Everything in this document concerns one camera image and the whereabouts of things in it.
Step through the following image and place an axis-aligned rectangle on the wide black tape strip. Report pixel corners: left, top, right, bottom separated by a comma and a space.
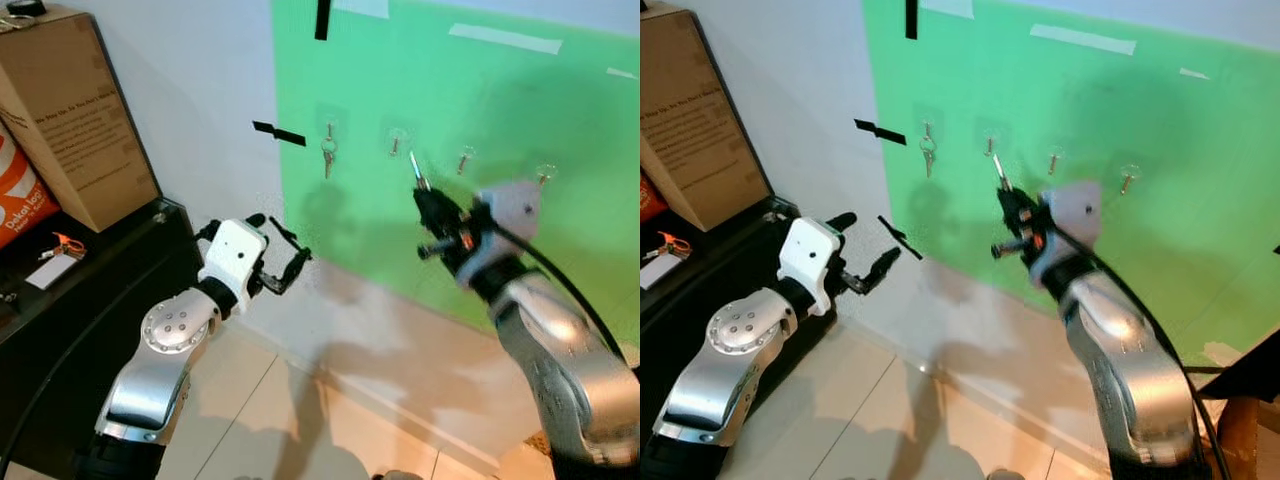
854, 118, 907, 146
252, 120, 307, 147

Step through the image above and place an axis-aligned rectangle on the orange key fob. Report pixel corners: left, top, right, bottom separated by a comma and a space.
40, 232, 88, 263
645, 232, 694, 263

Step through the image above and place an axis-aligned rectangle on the black side table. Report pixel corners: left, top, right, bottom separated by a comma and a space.
640, 197, 803, 446
0, 198, 203, 480

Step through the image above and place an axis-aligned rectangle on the long white tape strip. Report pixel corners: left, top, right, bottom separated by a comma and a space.
1030, 23, 1138, 57
448, 22, 564, 56

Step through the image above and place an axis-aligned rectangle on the brown printed cardboard box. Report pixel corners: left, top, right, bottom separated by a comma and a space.
640, 0, 773, 233
0, 3, 161, 233

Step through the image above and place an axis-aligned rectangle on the orange printed bag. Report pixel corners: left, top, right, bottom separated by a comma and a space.
640, 175, 669, 223
0, 120, 61, 251

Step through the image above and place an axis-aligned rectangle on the white paper tag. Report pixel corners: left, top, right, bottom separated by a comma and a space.
640, 255, 681, 291
25, 255, 83, 291

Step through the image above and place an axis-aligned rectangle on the black furniture edge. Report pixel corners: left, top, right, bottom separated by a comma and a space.
1195, 325, 1280, 403

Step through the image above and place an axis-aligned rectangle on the brown cardboard piece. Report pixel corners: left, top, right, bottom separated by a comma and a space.
1218, 395, 1280, 480

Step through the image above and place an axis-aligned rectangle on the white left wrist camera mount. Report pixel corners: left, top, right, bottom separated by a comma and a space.
199, 218, 270, 302
777, 217, 848, 317

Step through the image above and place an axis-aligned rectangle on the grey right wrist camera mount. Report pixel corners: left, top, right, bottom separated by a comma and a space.
462, 180, 543, 289
1030, 180, 1104, 291

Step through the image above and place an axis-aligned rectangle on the green wall sheet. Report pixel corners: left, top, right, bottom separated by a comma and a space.
272, 0, 641, 347
862, 0, 1280, 367

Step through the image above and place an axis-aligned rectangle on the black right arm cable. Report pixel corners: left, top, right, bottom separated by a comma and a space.
490, 222, 629, 366
1058, 222, 1229, 480

